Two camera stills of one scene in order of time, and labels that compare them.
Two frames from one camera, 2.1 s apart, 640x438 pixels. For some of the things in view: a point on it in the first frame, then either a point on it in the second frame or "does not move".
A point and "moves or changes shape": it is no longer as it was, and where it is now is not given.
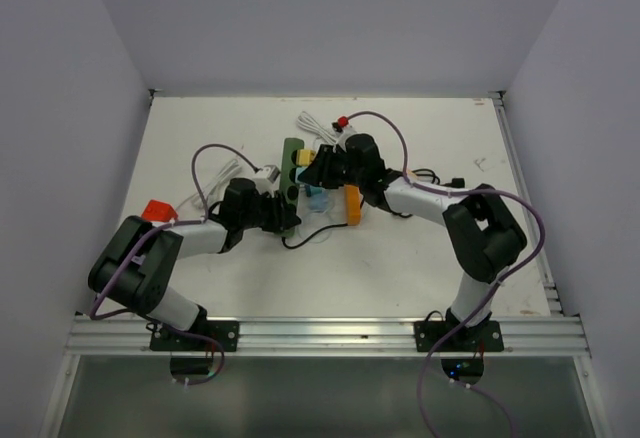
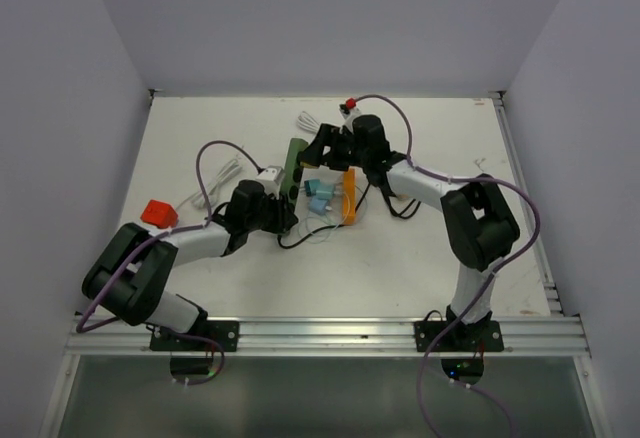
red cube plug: (159, 211) does not move
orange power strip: (352, 198) does not move
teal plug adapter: (298, 171) moves or changes shape
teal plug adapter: (312, 190) does not move
